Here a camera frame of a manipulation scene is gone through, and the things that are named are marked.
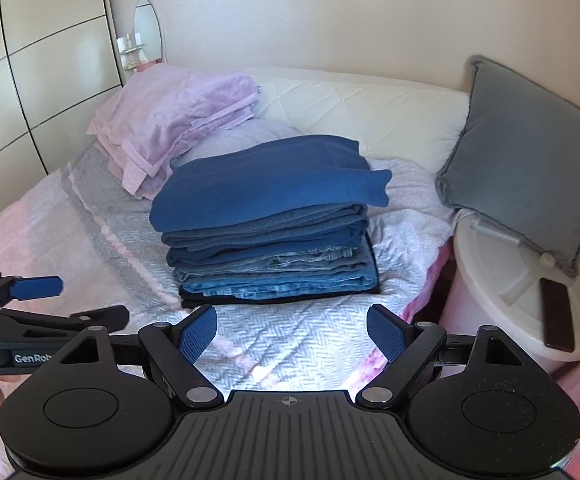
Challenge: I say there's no navy blue garment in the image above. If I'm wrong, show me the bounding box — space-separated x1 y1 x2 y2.
150 134 392 233

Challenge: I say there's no pink grey bedspread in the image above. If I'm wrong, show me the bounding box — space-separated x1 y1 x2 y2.
0 136 452 392

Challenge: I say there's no dark blue folded sweater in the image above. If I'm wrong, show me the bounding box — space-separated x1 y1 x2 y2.
161 204 368 266

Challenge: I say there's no black remote control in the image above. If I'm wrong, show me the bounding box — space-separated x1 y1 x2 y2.
539 278 575 353

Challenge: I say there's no lilac folded sheet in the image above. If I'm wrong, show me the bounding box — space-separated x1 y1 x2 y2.
87 63 259 200

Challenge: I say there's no grey cushion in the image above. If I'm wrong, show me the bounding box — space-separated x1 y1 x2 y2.
436 55 580 276

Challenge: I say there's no white wardrobe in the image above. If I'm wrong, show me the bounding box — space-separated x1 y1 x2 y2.
0 0 123 212

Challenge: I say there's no round mirror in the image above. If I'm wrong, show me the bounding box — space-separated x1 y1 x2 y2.
134 0 163 62

